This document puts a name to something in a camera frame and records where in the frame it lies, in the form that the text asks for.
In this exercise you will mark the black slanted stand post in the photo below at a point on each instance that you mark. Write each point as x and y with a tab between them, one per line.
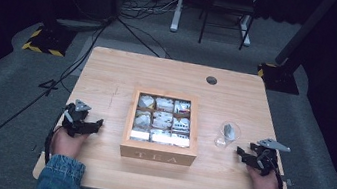
304	30

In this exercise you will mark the group of white tea bags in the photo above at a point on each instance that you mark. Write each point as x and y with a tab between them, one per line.
162	120

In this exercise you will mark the yellow black striped stand base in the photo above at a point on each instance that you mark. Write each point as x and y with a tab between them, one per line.
47	43
278	79

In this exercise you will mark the person's right hand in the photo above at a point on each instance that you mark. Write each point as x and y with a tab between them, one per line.
264	186

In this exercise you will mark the clear plastic cup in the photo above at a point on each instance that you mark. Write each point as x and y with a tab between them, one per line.
220	142

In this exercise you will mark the person's left hand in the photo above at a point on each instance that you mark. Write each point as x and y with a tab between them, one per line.
66	145

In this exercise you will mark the grey tea bag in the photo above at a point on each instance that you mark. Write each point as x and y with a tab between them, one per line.
229	132

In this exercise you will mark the round table grommet hole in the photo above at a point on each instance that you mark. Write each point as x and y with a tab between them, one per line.
211	80

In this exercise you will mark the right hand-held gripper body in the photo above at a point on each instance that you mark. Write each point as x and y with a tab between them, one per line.
267	156

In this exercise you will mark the wooden tea box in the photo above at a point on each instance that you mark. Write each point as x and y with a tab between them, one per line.
158	152

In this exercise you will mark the white desk leg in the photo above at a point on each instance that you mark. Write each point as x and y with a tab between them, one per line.
246	32
177	11

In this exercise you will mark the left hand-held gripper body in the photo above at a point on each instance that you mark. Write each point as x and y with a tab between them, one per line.
75	119

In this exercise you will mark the black metal chair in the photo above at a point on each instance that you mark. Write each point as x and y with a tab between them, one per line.
228	5

